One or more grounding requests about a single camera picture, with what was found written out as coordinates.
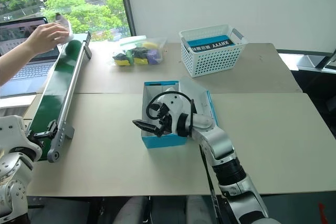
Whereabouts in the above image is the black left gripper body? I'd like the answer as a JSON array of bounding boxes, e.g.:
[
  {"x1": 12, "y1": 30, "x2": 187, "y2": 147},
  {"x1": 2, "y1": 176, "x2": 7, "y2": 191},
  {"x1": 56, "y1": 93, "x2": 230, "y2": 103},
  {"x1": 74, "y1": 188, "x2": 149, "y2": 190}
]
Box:
[{"x1": 25, "y1": 130, "x2": 45, "y2": 149}]

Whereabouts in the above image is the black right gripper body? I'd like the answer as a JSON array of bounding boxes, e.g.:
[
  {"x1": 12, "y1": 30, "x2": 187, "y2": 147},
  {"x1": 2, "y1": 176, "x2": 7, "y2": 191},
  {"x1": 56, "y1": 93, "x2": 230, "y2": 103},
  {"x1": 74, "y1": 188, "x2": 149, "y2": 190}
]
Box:
[{"x1": 156, "y1": 103, "x2": 174, "y2": 137}]

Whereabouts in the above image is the white cloth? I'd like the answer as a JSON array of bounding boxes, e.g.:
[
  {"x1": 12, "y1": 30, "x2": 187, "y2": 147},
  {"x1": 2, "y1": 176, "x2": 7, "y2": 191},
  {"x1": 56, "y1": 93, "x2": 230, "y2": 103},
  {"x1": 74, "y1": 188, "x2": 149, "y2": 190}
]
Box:
[{"x1": 53, "y1": 12, "x2": 75, "y2": 46}]

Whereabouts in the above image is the blue cardboard shoebox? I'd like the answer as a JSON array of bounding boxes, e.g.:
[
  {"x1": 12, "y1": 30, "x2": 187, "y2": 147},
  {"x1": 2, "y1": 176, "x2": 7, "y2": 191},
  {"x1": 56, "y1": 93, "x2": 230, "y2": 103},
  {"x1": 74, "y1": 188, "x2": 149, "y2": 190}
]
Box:
[{"x1": 141, "y1": 75, "x2": 220, "y2": 150}]

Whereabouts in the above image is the person's bare hand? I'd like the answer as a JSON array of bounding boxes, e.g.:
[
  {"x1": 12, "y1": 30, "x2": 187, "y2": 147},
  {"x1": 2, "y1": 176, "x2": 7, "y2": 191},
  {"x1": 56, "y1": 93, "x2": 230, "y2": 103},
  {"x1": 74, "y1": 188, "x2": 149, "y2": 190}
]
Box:
[{"x1": 26, "y1": 22, "x2": 70, "y2": 55}]

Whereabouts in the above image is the green conveyor belt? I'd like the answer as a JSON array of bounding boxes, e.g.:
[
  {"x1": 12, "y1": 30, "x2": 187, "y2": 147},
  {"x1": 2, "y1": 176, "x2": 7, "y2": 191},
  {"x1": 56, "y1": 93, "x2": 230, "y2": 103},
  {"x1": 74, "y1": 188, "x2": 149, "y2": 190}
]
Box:
[{"x1": 25, "y1": 30, "x2": 93, "y2": 163}]

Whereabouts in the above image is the grey laptop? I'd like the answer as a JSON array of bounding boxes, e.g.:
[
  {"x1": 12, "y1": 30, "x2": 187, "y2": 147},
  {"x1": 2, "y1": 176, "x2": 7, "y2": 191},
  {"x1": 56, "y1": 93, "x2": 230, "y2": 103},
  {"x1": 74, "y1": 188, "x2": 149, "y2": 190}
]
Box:
[{"x1": 0, "y1": 16, "x2": 60, "y2": 98}]

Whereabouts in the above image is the clear bag of colourful sponges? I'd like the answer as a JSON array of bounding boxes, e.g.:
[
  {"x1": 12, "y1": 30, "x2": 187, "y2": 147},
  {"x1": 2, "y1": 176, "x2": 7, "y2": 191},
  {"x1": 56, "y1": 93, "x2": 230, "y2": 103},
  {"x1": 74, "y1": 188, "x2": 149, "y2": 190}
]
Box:
[{"x1": 108, "y1": 35, "x2": 169, "y2": 68}]

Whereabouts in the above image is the white perforated plastic basket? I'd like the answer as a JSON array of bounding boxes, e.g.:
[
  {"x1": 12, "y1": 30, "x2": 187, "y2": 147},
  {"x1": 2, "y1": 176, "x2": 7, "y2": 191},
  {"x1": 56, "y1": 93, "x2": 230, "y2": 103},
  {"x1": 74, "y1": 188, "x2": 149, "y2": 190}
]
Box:
[{"x1": 178, "y1": 24, "x2": 249, "y2": 78}]

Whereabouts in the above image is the black and blue carton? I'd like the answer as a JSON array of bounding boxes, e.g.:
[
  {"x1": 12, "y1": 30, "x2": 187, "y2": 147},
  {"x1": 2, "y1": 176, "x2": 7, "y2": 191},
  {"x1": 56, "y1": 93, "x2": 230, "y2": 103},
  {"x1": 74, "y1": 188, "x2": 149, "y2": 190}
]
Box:
[{"x1": 186, "y1": 35, "x2": 236, "y2": 53}]

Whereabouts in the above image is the grey side desk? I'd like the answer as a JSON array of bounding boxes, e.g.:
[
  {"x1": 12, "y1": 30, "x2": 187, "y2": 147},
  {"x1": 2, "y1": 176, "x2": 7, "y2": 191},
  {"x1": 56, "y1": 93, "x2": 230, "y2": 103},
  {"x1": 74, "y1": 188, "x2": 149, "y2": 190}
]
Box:
[{"x1": 277, "y1": 47, "x2": 336, "y2": 73}]

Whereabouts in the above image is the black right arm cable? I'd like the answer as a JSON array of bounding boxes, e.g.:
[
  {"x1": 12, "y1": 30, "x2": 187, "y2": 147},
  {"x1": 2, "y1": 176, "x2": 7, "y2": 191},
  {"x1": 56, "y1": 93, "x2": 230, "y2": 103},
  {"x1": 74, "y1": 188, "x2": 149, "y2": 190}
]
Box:
[{"x1": 146, "y1": 91, "x2": 195, "y2": 122}]

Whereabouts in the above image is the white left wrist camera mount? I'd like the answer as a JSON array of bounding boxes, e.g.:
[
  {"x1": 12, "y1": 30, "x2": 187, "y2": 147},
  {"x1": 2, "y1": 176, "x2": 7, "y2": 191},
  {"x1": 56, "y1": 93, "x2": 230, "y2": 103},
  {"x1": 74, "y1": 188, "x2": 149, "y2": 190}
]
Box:
[{"x1": 0, "y1": 115, "x2": 43, "y2": 162}]

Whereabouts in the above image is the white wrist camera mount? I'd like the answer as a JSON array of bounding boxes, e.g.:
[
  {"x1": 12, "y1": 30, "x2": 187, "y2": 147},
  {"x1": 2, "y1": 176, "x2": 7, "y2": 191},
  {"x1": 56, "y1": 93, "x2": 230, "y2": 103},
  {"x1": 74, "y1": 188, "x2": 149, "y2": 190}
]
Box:
[
  {"x1": 0, "y1": 115, "x2": 43, "y2": 162},
  {"x1": 156, "y1": 93, "x2": 185, "y2": 133}
]

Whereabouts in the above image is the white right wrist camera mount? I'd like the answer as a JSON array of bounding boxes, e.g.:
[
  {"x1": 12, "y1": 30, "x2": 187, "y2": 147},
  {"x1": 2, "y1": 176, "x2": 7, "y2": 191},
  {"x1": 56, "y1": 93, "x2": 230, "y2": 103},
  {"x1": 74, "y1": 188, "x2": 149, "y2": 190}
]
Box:
[{"x1": 156, "y1": 93, "x2": 185, "y2": 133}]

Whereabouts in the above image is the black flat strap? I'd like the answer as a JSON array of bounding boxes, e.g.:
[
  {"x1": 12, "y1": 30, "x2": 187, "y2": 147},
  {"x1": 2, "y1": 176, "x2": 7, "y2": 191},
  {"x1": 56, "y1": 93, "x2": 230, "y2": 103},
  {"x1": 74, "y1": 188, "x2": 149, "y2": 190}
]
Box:
[{"x1": 198, "y1": 145, "x2": 225, "y2": 224}]

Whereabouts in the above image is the black window frame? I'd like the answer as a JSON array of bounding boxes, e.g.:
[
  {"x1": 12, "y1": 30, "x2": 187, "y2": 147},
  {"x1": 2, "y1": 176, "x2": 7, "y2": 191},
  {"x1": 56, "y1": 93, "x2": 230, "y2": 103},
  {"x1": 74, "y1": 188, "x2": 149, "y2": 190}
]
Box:
[{"x1": 116, "y1": 0, "x2": 137, "y2": 37}]

